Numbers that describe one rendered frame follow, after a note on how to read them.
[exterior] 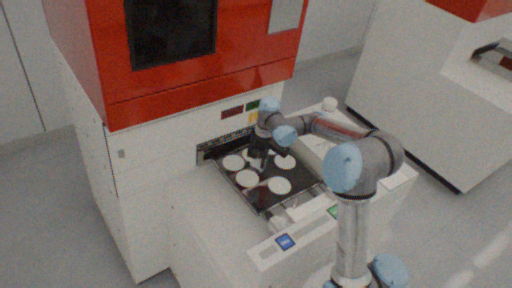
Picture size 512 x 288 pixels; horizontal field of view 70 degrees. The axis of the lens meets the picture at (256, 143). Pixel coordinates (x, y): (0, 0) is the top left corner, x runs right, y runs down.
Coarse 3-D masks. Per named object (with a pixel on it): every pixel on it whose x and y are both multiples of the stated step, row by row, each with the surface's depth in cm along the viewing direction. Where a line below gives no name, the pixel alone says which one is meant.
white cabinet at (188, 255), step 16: (176, 208) 159; (176, 224) 167; (384, 224) 185; (176, 240) 177; (192, 240) 154; (368, 240) 186; (176, 256) 188; (192, 256) 162; (208, 256) 143; (320, 256) 152; (176, 272) 200; (192, 272) 171; (208, 272) 150; (288, 272) 139; (304, 272) 152
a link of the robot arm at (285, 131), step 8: (272, 120) 127; (280, 120) 126; (288, 120) 126; (296, 120) 127; (272, 128) 126; (280, 128) 123; (288, 128) 123; (296, 128) 126; (272, 136) 126; (280, 136) 122; (288, 136) 123; (296, 136) 125; (280, 144) 124; (288, 144) 126
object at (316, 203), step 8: (312, 200) 157; (320, 200) 158; (328, 200) 158; (296, 208) 153; (304, 208) 153; (312, 208) 154; (320, 208) 155; (280, 216) 149; (304, 216) 150; (288, 224) 146; (272, 232) 144
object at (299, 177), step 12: (240, 156) 169; (252, 168) 164; (264, 168) 165; (276, 168) 166; (300, 168) 168; (264, 180) 159; (288, 180) 161; (300, 180) 162; (312, 180) 163; (252, 192) 154; (264, 192) 155; (288, 192) 156; (252, 204) 149; (264, 204) 150
